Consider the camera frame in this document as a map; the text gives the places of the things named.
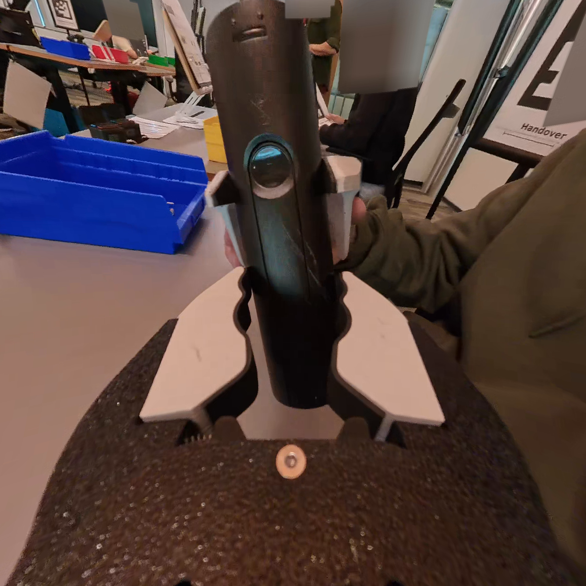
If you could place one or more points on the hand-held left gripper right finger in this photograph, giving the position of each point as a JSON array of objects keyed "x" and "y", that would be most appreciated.
[{"x": 384, "y": 366}]

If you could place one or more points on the small blue bin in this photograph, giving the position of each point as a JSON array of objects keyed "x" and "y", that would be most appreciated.
[{"x": 64, "y": 48}]

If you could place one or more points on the grey display board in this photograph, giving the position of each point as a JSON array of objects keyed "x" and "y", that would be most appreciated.
[{"x": 187, "y": 45}]

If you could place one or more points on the black monitor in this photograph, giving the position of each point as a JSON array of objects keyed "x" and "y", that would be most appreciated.
[{"x": 13, "y": 27}]

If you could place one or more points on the red plastic bin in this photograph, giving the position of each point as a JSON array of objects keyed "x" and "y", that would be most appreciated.
[{"x": 110, "y": 54}]

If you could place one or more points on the wooden top desk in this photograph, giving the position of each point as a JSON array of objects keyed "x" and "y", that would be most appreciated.
[{"x": 68, "y": 58}]

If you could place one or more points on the black remote control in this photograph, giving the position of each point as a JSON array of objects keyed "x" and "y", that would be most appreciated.
[{"x": 274, "y": 91}]

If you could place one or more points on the grey card panel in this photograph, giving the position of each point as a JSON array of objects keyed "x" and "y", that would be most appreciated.
[
  {"x": 149, "y": 98},
  {"x": 25, "y": 94}
]

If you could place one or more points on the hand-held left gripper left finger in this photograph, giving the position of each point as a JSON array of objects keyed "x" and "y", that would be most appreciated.
[{"x": 201, "y": 361}]

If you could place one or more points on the person's right forearm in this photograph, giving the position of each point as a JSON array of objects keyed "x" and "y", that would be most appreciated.
[{"x": 412, "y": 256}]

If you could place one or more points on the blue divided plastic bin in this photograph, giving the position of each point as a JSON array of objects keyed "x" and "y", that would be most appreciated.
[{"x": 91, "y": 197}]

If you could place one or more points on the green plastic bin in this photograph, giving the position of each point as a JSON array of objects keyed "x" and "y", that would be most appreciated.
[{"x": 160, "y": 59}]

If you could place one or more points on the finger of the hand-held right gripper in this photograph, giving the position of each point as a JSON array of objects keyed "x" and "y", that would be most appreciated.
[
  {"x": 345, "y": 183},
  {"x": 229, "y": 219}
]

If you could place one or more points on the white papers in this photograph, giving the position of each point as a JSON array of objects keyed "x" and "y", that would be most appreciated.
[{"x": 153, "y": 126}]

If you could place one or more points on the yellow plastic bin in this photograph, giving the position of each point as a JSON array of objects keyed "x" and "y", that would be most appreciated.
[{"x": 215, "y": 139}]

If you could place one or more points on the person's right hand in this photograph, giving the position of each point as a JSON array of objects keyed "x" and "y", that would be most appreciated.
[{"x": 359, "y": 215}]

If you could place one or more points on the small fiducial marker sign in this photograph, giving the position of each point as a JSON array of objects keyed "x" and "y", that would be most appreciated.
[{"x": 62, "y": 11}]

